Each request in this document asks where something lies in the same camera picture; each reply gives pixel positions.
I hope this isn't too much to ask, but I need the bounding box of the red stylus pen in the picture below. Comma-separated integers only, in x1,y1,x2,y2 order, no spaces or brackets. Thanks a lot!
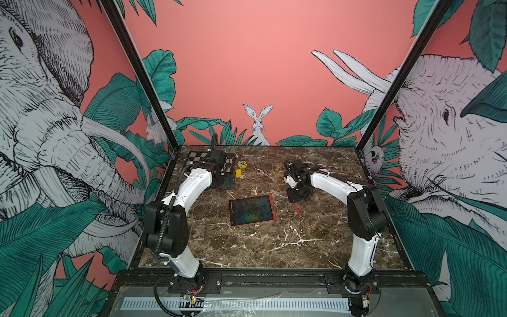
292,203,302,218

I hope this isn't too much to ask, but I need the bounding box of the red LCD writing tablet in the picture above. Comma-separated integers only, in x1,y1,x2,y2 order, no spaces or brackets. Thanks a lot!
228,195,277,227

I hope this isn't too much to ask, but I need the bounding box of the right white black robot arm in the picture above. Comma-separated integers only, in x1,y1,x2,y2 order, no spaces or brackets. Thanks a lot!
284,159,388,278

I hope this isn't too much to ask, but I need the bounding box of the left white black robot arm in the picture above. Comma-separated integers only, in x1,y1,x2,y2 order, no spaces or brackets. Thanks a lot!
144,149,227,280

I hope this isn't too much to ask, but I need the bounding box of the black white checkerboard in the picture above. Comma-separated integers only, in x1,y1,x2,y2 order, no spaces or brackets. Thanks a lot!
185,151,236,174

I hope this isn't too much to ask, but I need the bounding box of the white perforated strip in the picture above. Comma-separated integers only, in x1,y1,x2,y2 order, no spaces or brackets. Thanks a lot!
119,296,352,314

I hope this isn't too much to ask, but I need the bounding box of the black front mounting rail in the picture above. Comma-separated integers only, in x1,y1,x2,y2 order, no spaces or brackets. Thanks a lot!
112,268,430,297

